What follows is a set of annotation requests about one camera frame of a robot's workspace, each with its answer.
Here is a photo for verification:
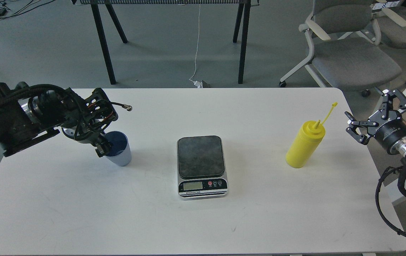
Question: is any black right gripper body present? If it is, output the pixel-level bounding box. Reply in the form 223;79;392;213
370;110;406;155

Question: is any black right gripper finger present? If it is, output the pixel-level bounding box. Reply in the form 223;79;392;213
380;89;406;123
344;111;377;145

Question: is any black legged background table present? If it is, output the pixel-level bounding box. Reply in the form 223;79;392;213
70;0;260;85

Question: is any white hanging cable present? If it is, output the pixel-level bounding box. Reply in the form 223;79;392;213
189;4;202;83

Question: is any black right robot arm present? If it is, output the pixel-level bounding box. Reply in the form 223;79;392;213
345;89;406;237

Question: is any blue ribbed plastic cup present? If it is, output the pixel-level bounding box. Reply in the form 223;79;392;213
104;131;132;166

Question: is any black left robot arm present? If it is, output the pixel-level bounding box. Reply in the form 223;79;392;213
0;82;118;157

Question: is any yellow squeeze bottle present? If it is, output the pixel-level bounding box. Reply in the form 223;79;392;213
285;102;338;168

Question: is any digital kitchen scale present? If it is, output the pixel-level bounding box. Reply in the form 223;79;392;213
177;135;228;200

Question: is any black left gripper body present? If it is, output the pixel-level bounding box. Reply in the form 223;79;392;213
61;88;118;146

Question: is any white power adapter on floor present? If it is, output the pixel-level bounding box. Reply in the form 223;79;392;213
193;80;211;89

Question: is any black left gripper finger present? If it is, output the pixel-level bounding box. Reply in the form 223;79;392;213
94;133;113;158

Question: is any grey office chair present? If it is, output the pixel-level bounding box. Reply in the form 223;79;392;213
279;0;402;97
370;0;406;86

